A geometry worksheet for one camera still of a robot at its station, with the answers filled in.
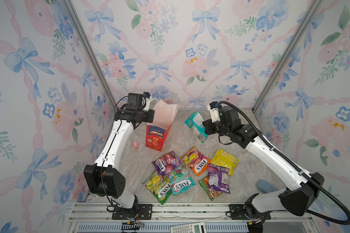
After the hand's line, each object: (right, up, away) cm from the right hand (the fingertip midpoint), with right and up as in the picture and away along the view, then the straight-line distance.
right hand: (203, 121), depth 75 cm
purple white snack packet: (+10, -32, +7) cm, 34 cm away
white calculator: (-6, -51, -6) cm, 51 cm away
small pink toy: (-41, -15, +22) cm, 49 cm away
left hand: (-28, +5, +5) cm, 29 cm away
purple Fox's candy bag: (-20, -25, +11) cm, 34 cm away
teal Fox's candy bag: (-11, -33, +6) cm, 36 cm away
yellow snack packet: (+16, -23, +15) cm, 32 cm away
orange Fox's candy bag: (-2, -24, +15) cm, 29 cm away
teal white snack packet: (-4, -1, +3) cm, 5 cm away
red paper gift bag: (-25, -6, +4) cm, 26 cm away
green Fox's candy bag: (-23, -35, +5) cm, 42 cm away
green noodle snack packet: (+5, -39, +4) cm, 40 cm away
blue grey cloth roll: (+34, -36, +4) cm, 50 cm away
